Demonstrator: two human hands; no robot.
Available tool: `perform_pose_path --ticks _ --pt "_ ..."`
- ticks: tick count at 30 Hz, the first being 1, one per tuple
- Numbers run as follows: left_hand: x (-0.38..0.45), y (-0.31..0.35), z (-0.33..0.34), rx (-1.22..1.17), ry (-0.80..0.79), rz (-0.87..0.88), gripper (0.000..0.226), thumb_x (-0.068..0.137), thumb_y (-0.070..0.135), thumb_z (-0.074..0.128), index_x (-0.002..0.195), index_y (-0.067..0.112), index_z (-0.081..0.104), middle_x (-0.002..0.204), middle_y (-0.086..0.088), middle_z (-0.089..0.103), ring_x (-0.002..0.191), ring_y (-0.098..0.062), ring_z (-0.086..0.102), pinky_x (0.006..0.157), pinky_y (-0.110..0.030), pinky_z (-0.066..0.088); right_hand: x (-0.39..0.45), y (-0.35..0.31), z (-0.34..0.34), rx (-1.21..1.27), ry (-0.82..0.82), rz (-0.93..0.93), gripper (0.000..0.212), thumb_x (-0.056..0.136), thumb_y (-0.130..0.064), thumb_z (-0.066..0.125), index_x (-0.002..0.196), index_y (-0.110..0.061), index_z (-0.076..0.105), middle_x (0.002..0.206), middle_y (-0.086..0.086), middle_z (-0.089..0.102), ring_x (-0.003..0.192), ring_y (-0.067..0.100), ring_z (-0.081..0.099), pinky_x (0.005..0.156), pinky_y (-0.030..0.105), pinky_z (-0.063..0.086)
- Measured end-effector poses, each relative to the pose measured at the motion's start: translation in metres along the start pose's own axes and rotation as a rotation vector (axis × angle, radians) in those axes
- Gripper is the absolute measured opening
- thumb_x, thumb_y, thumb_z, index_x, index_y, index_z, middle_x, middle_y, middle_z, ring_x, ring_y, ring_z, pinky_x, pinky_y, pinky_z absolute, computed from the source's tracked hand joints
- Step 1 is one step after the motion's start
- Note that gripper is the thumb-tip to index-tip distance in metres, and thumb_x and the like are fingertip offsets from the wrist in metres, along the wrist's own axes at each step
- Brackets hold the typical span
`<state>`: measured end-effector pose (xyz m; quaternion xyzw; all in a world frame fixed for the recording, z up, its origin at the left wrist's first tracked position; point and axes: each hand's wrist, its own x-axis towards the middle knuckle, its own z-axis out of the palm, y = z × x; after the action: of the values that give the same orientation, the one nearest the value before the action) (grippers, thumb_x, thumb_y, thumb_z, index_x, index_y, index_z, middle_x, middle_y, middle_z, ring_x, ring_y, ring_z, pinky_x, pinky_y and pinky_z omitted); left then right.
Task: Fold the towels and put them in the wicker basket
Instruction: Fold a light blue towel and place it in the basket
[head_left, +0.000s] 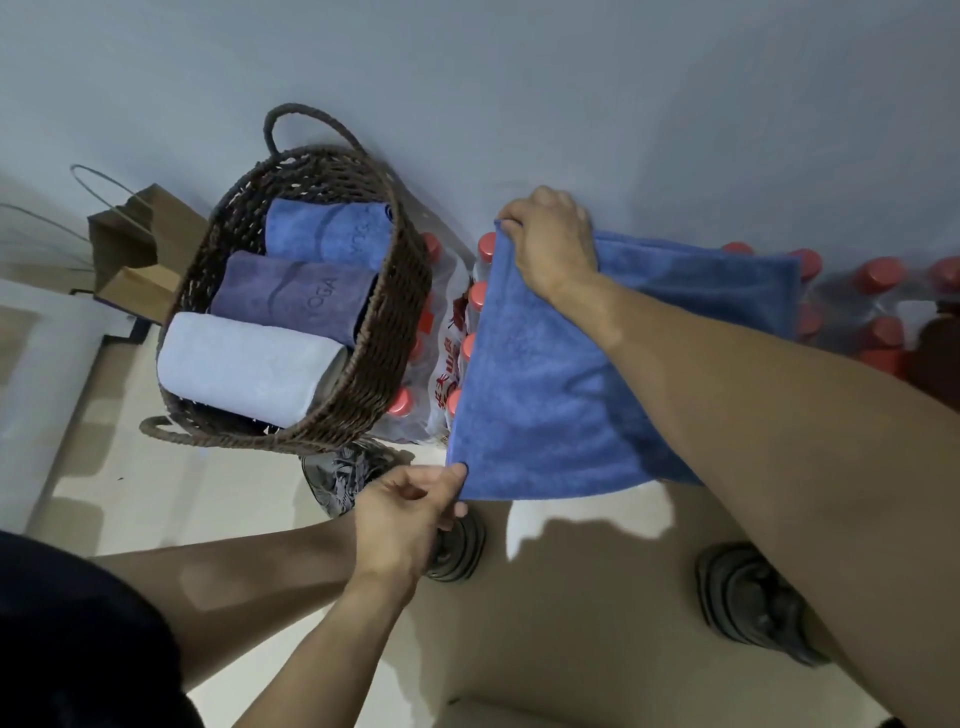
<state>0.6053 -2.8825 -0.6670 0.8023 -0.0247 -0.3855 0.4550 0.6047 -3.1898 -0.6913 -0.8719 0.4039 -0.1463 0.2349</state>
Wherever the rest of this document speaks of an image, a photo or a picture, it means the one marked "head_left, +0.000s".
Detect brown paper bag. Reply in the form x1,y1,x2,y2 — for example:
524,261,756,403
0,164,210,326

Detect light blue towel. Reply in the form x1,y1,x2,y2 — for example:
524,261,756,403
263,196,396,272
445,220,805,503

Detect cream towel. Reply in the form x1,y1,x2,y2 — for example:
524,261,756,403
156,310,352,431

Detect person's right grey shoe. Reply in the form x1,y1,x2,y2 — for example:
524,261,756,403
694,541,832,670

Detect person's right hand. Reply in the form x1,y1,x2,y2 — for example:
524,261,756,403
497,185,602,305

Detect person's left hand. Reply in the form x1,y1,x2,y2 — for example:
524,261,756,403
352,463,471,594

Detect person's left grey shoe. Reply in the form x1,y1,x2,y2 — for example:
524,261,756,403
300,440,488,585

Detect brown towel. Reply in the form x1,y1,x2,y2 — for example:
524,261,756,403
902,298,960,415

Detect person's left forearm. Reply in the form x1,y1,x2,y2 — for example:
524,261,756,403
230,569,423,728

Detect dark grey towel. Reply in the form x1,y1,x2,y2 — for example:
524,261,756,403
209,250,379,349

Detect dark brown wicker basket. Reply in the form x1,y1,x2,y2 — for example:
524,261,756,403
139,102,435,457

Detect person's right forearm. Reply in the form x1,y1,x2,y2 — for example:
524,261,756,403
568,272,960,728

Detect person's grey shoe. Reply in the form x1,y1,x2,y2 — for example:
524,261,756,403
694,541,832,670
300,440,488,585

